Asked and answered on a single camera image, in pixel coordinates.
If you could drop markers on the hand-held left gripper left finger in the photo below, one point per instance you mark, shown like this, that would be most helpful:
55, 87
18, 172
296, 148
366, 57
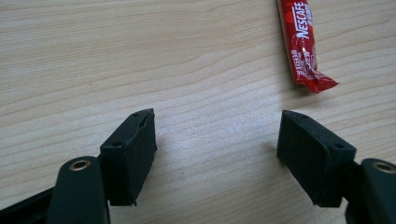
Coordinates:
129, 161

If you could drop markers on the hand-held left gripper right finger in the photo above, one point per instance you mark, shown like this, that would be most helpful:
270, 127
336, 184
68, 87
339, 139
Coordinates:
311, 158

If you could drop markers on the red coffee stick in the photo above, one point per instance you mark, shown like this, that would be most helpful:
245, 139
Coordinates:
300, 40

